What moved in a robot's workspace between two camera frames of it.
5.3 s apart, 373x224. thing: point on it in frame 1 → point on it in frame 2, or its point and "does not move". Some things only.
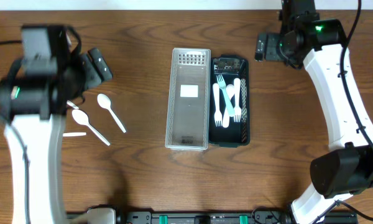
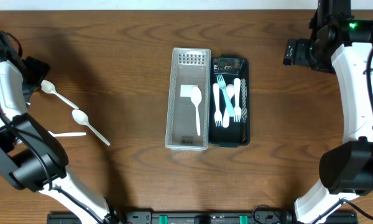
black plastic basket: x=230 y=67 does not move
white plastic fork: x=237 y=111 does not move
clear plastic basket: x=187 y=112 does not move
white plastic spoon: x=230 y=89 does not move
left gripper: x=97 y=66 → x=37 y=73
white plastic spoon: x=82 y=117 does not move
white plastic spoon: x=74 y=134 does not move
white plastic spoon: x=104 y=101 → x=196 y=96
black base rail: x=166 y=217 does not move
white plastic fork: x=237 y=110 → x=227 y=98
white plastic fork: x=217 y=116 does not move
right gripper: x=269 y=53 → x=299 y=56
